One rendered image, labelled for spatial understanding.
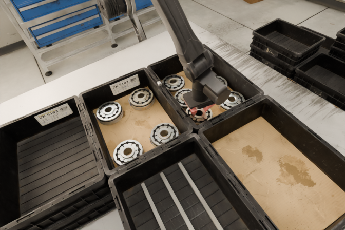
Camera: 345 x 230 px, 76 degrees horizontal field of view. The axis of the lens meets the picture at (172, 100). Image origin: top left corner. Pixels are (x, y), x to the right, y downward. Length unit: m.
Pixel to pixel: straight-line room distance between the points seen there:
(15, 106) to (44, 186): 0.68
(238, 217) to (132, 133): 0.45
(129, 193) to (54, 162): 0.31
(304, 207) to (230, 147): 0.26
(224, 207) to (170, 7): 0.56
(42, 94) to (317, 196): 1.34
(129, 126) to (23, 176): 0.40
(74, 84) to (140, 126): 0.63
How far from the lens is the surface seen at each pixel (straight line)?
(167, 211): 0.73
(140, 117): 0.91
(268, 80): 1.26
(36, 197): 0.89
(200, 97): 0.72
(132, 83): 0.98
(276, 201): 0.76
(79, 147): 0.92
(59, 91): 1.41
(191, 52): 0.59
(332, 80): 1.91
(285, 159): 0.83
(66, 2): 2.65
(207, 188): 0.74
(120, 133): 0.88
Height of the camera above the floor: 1.52
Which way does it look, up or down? 47 degrees down
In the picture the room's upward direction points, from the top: 8 degrees counter-clockwise
